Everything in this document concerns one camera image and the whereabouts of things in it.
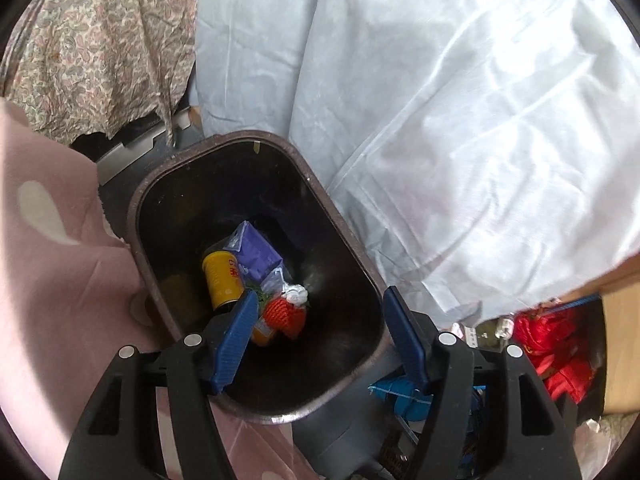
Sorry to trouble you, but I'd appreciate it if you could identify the red foam net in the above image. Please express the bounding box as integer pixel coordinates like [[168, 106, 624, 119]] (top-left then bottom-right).
[[262, 296, 307, 338]]

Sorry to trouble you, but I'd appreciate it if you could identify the pink polka-dot tablecloth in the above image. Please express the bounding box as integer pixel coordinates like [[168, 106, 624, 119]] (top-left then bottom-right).
[[0, 97, 321, 480]]

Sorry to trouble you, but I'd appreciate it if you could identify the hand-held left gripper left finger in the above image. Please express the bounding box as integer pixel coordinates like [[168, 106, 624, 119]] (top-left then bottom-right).
[[59, 290, 260, 480]]

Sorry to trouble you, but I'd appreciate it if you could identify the yellow can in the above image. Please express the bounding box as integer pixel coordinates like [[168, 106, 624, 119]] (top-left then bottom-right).
[[202, 251, 244, 311]]

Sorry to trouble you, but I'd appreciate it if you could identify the blue plastic bag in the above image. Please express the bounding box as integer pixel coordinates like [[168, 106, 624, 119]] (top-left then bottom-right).
[[369, 377, 433, 421]]

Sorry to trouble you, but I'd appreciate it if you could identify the cardboard box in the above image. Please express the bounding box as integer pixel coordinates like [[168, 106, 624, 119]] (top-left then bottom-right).
[[597, 252, 640, 416]]

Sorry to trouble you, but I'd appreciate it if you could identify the plastic bottle with orange label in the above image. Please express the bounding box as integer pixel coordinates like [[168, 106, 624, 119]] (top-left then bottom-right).
[[250, 317, 278, 347]]

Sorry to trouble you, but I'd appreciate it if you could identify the red plastic bag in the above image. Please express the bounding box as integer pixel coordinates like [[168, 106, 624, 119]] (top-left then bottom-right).
[[514, 305, 608, 403]]

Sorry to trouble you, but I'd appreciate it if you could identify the floral cloth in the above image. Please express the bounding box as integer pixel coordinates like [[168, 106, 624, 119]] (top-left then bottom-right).
[[0, 0, 201, 146]]

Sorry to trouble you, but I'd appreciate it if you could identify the purple packet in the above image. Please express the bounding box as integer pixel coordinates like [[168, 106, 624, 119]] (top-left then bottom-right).
[[222, 221, 291, 296]]

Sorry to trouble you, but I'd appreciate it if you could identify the white cloth cover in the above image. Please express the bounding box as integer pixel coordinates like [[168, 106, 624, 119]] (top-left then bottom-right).
[[192, 0, 640, 326]]

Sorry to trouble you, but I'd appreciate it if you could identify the brown trash bin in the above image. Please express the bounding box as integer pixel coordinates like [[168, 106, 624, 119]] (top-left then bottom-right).
[[126, 130, 388, 426]]

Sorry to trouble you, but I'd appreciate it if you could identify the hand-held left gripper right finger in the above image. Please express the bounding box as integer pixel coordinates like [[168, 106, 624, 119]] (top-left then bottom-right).
[[382, 286, 583, 480]]

